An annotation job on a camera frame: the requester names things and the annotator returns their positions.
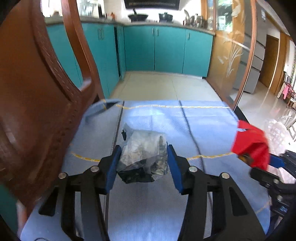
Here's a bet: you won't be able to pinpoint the red wrapper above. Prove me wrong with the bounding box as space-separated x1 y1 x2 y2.
231 120 270 171

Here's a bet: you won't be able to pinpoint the clear bag dark scraps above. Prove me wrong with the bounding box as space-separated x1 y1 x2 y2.
116 124 169 184

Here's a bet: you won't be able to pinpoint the carved wooden chair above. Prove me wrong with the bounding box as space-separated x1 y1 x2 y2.
1 1 104 218

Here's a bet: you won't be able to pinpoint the grey refrigerator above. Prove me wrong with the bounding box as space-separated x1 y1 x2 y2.
233 1 267 94

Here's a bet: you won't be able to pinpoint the brown interior door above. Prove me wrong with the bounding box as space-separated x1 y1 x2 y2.
259 35 279 88

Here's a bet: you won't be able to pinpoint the teal lower cabinets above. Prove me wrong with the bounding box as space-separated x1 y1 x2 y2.
45 22 215 99

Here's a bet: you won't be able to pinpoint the glass sliding door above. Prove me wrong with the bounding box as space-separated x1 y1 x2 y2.
202 1 257 109

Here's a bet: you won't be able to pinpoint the steel pots on counter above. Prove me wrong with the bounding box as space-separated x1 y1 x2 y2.
184 9 206 29

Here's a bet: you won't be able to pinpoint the brown sauce bottle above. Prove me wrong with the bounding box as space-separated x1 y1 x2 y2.
110 12 115 21

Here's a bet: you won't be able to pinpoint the black wok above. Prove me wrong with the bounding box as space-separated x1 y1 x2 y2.
128 9 148 22

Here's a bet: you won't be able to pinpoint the white dish rack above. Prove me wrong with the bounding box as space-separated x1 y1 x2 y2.
77 0 101 18

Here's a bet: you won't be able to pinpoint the black cooking pot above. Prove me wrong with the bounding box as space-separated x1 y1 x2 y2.
159 13 173 23

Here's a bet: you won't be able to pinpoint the black range hood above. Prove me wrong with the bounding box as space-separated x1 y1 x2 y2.
124 0 180 10

